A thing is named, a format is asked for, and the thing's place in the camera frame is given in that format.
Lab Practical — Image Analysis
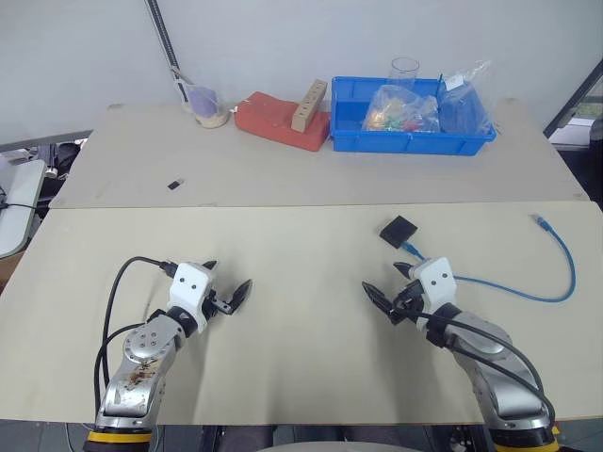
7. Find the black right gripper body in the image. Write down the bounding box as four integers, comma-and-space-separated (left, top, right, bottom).
389, 280, 432, 326

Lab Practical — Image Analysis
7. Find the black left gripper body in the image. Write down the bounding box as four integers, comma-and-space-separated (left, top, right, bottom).
201, 270, 233, 326

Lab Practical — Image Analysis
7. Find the small black adapter box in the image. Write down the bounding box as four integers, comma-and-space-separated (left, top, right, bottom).
378, 215, 419, 250

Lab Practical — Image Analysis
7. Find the blue plastic bin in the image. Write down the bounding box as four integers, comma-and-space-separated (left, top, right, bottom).
329, 76, 498, 155

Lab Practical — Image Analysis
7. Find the red cloth block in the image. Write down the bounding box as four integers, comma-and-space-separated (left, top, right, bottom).
234, 90, 331, 153

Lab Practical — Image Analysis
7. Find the clear cup with purple cloth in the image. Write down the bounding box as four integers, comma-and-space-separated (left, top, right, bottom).
181, 82, 231, 129

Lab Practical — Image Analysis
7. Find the plastic bag of colourful pieces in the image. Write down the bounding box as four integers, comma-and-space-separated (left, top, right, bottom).
361, 84, 444, 136

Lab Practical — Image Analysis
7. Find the plastic bag with dark contents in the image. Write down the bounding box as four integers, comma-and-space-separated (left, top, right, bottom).
435, 59, 495, 136

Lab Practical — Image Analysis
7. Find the wooden block with holes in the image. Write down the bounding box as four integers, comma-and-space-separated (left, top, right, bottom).
290, 78, 329, 134

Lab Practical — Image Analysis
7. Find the clear plastic cup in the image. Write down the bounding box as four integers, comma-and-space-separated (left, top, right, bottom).
389, 56, 420, 89

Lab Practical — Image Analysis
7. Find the white side desk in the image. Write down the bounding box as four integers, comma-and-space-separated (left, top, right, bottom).
0, 158, 48, 259

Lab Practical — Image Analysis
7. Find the grey corrugated conduit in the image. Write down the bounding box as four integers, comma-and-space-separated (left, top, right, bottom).
144, 0, 189, 112

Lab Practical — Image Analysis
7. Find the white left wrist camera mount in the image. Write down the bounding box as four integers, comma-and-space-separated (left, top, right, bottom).
168, 262, 214, 334

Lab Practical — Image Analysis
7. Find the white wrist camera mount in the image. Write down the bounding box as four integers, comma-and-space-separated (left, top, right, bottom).
412, 257, 459, 315
168, 262, 214, 334

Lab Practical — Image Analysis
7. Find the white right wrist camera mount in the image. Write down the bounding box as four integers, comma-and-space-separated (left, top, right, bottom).
412, 257, 459, 315

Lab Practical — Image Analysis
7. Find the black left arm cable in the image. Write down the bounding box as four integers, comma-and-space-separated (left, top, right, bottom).
93, 256, 178, 415

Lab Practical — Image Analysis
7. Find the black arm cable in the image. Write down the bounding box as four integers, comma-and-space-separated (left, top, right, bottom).
93, 256, 178, 415
390, 305, 558, 434

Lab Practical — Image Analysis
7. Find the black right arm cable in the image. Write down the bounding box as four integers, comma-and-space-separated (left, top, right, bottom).
390, 305, 558, 434

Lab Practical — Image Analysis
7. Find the blue Ethernet cable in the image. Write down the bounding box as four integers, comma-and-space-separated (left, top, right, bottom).
402, 213, 578, 302

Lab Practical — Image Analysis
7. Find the black metal frame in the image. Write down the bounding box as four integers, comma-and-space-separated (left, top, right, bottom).
544, 58, 603, 137

